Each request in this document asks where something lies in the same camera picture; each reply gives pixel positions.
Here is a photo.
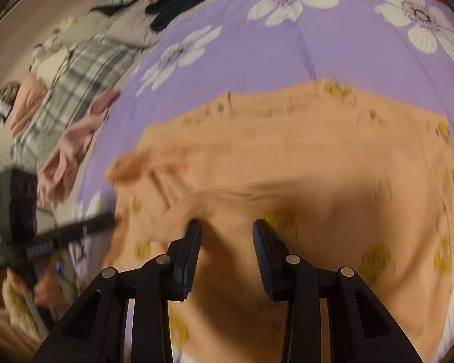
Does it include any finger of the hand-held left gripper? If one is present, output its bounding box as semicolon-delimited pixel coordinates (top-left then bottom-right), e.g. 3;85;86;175
55;213;117;246

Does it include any pink folded cloth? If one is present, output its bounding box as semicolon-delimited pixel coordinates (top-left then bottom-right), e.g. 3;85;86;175
11;75;48;137

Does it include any orange cartoon-print shirt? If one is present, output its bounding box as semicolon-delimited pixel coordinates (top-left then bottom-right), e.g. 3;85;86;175
102;77;454;363

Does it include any purple floral bedsheet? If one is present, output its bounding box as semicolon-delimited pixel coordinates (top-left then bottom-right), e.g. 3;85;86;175
68;0;454;363

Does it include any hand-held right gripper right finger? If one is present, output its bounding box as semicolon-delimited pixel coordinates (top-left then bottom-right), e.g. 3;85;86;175
251;219;425;363

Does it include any grey striped cloth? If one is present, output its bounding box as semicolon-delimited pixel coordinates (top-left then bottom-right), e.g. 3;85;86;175
90;0;141;13

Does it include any navy garment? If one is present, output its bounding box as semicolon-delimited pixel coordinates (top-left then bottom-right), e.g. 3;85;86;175
145;0;232;33

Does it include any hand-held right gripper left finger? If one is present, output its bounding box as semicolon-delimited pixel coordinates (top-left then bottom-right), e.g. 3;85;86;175
31;220;203;363

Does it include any plaid blanket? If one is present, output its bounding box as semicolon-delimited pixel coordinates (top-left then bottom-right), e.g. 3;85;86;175
13;40;146;169

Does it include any person's left hand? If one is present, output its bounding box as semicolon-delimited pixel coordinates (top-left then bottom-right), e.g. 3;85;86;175
34;260;65;308

